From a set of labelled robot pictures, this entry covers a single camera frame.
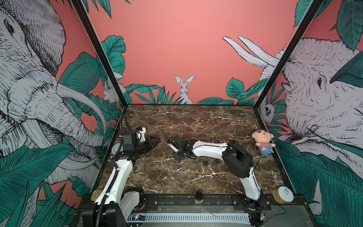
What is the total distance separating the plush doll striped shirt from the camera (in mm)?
919

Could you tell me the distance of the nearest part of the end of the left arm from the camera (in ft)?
2.05

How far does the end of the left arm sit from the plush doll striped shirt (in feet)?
2.21
